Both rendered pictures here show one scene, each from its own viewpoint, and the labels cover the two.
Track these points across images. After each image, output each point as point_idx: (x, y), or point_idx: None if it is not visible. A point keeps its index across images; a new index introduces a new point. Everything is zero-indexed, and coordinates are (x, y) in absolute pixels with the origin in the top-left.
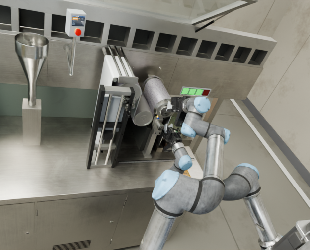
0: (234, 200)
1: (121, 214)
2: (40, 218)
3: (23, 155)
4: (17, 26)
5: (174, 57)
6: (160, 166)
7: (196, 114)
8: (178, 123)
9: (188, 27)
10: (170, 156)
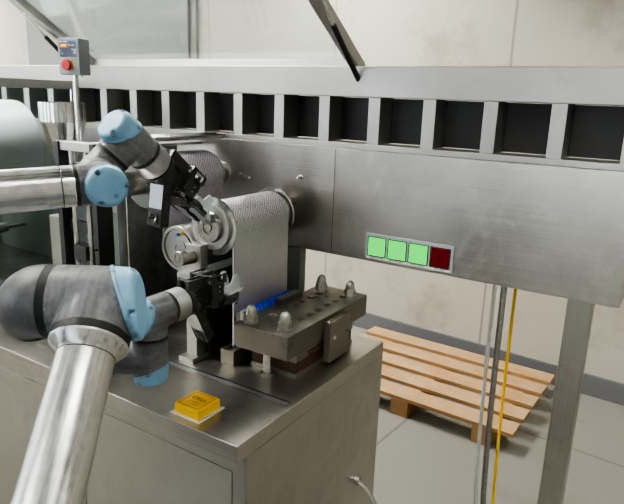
0: (0, 320)
1: (89, 483)
2: None
3: None
4: (105, 115)
5: (324, 149)
6: (182, 379)
7: (97, 145)
8: (149, 214)
9: (337, 71)
10: (238, 378)
